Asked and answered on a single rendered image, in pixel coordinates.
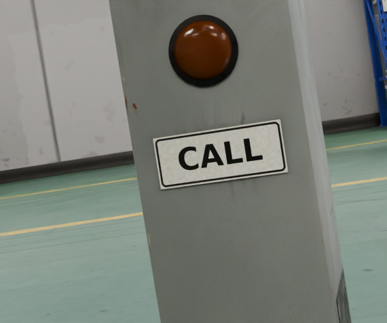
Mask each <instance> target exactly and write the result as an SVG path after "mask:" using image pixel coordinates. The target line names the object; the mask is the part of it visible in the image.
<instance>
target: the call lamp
mask: <svg viewBox="0 0 387 323"><path fill-rule="evenodd" d="M231 53H232V47H231V41H230V39H229V37H228V35H227V33H226V32H225V31H224V29H222V28H221V27H220V26H219V25H217V24H215V23H214V22H210V21H197V22H193V23H191V24H189V25H187V26H186V27H185V28H184V29H183V30H182V31H181V32H180V33H179V35H178V36H177V38H176V42H175V45H174V57H175V60H176V63H177V65H178V67H179V68H180V69H181V71H182V72H183V73H184V74H186V75H187V76H188V77H190V78H193V79H196V80H201V81H202V80H209V79H213V78H215V77H217V76H218V75H220V74H221V73H223V71H224V70H225V69H226V67H227V66H228V64H229V62H230V59H231Z"/></svg>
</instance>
